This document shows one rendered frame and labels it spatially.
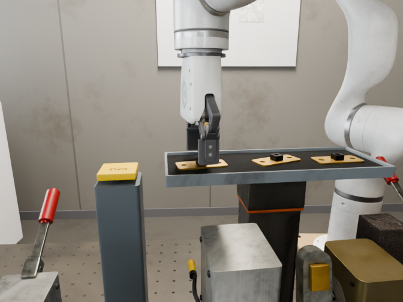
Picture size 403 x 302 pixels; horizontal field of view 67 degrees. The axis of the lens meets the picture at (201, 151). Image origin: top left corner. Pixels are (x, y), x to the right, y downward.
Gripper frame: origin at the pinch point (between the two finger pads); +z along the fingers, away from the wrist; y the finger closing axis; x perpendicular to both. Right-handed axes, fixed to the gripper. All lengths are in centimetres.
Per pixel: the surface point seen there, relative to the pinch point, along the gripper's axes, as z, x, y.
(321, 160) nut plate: 2.5, 21.4, 2.2
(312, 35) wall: -43, 141, -192
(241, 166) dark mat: 2.5, 6.4, 2.0
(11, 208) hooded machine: 82, -97, -182
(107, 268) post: 18.9, -16.4, 1.2
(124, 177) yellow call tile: 3.2, -12.7, 1.1
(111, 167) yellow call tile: 2.5, -14.8, -2.5
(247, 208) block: 9.3, 6.9, 4.3
